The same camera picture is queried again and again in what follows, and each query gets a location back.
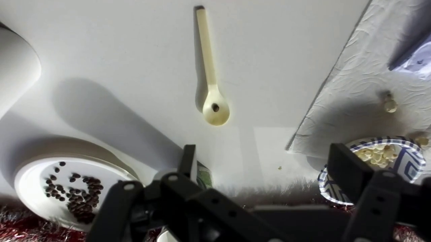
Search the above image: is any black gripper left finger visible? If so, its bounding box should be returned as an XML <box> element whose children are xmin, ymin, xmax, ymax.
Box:
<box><xmin>85</xmin><ymin>143</ymin><xmax>284</xmax><ymax>242</ymax></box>

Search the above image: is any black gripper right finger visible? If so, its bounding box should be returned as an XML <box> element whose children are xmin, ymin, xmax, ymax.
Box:
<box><xmin>327</xmin><ymin>142</ymin><xmax>431</xmax><ymax>242</ymax></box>

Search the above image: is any dark coffee beans pile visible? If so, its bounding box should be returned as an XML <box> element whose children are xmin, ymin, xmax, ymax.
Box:
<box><xmin>43</xmin><ymin>159</ymin><xmax>105</xmax><ymax>225</ymax></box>

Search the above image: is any white round plate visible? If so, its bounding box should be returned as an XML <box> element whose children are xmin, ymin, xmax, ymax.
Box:
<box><xmin>12</xmin><ymin>153</ymin><xmax>140</xmax><ymax>232</ymax></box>

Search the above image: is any white mug red inside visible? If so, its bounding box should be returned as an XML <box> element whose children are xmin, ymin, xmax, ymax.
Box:
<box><xmin>0</xmin><ymin>24</ymin><xmax>43</xmax><ymax>119</ymax></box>

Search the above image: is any patterned paper cup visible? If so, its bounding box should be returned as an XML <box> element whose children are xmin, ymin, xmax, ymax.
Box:
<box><xmin>192</xmin><ymin>159</ymin><xmax>213</xmax><ymax>190</ymax></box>

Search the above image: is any popcorn piece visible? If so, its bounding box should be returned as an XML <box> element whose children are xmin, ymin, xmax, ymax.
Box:
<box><xmin>381</xmin><ymin>89</ymin><xmax>398</xmax><ymax>114</ymax></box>

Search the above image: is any red tinsel garland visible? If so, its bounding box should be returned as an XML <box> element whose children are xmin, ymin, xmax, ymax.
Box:
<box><xmin>0</xmin><ymin>202</ymin><xmax>431</xmax><ymax>242</ymax></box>

